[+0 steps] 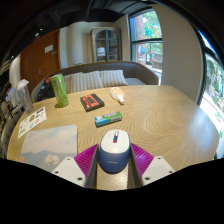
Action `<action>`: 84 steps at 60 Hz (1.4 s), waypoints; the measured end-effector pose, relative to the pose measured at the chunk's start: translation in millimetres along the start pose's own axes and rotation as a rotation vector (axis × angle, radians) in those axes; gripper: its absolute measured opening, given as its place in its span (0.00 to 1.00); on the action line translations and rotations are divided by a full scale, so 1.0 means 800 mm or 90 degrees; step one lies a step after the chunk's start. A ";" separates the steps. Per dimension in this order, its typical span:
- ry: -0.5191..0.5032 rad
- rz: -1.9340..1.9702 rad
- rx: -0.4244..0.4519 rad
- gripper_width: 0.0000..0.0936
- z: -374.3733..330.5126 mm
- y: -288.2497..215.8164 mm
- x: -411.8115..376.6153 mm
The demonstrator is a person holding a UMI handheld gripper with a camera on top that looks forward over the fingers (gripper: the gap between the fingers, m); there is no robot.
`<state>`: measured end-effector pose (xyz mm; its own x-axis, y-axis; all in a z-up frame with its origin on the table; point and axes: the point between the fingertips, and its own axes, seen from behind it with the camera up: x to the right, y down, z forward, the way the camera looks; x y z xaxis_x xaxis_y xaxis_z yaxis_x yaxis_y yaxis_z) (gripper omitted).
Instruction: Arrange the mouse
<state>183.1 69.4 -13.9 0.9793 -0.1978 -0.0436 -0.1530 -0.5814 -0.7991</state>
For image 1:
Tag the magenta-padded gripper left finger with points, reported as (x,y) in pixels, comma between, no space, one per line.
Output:
(85,161)

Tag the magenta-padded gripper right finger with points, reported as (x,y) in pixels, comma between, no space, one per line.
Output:
(143,160)

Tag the white and blue computer mouse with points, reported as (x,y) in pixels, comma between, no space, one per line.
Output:
(114,150)

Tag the sky and flower print mouse pad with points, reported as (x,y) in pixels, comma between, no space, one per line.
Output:
(50,145)

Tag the small green and blue pack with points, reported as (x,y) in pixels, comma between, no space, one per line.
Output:
(108,119)

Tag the black box with orange print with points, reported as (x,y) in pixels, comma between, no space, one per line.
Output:
(92,102)

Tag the white sticker sheet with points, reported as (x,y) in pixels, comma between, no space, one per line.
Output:
(32,122)

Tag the white and orange squeeze tube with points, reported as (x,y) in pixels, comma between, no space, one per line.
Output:
(117,94)

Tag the green drink can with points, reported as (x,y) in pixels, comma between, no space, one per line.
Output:
(60,91)

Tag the black backpack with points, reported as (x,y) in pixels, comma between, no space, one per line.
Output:
(46,90)

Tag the clear shaker bottle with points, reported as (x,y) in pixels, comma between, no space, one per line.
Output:
(25,98)

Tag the grey upholstered bench sofa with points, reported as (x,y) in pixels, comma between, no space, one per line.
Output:
(138,71)

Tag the group of dining chairs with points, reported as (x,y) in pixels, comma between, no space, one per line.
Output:
(5,120)

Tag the black framed window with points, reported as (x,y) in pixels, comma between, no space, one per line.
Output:
(148,36)
(213,83)

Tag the brown wooden door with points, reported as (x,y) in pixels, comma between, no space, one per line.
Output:
(36,63)

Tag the arched glass door cabinet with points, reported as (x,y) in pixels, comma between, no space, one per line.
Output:
(106,45)

